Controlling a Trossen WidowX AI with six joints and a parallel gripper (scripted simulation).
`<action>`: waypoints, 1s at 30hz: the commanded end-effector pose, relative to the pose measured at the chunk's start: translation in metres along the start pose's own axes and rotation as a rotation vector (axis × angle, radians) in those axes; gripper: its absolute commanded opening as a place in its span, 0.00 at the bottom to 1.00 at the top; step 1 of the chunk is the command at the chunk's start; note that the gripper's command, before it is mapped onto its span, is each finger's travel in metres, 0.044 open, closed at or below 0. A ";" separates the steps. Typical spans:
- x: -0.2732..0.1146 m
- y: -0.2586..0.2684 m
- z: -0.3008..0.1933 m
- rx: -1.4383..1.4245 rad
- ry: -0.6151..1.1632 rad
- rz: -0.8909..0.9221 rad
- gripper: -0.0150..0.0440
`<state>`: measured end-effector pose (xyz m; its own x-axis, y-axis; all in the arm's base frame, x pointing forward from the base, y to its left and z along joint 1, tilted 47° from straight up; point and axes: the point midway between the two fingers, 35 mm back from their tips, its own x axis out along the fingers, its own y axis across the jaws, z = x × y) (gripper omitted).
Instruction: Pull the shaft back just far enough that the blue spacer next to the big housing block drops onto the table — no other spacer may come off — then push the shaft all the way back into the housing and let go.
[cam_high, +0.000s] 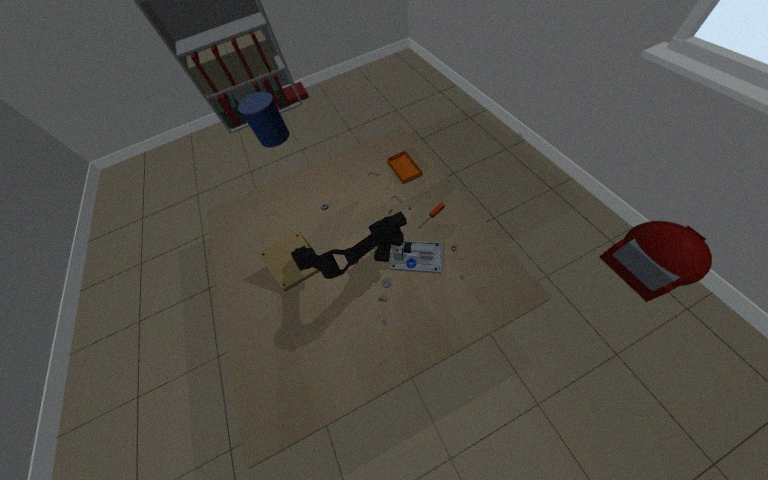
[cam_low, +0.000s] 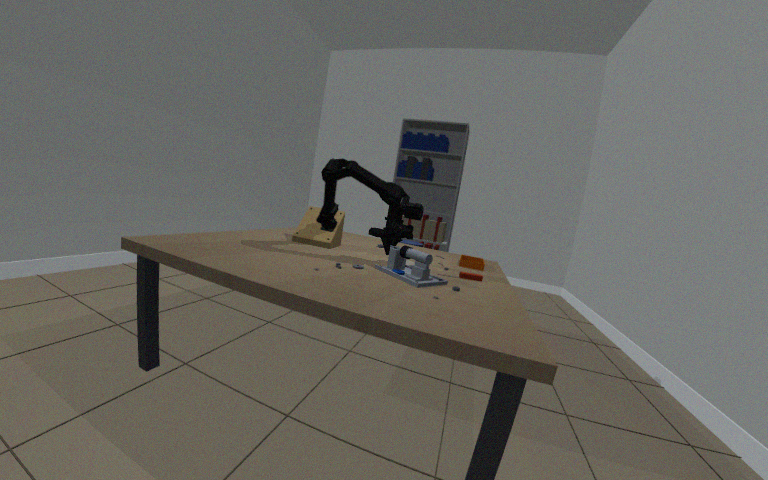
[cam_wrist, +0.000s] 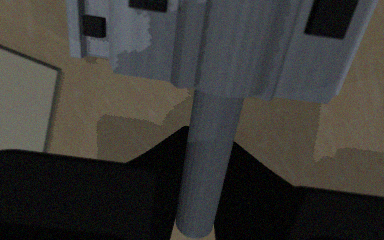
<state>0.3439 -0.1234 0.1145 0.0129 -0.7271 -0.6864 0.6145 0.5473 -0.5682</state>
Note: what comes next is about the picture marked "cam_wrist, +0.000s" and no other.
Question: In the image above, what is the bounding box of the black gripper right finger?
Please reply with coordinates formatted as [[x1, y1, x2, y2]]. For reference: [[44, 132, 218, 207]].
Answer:
[[214, 141, 384, 240]]

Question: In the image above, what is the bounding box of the grey metal shaft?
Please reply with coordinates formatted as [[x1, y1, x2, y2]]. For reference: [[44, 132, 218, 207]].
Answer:
[[176, 89, 244, 239]]

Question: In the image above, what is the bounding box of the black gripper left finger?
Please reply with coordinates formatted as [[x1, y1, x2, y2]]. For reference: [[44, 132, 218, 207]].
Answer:
[[0, 126, 189, 240]]

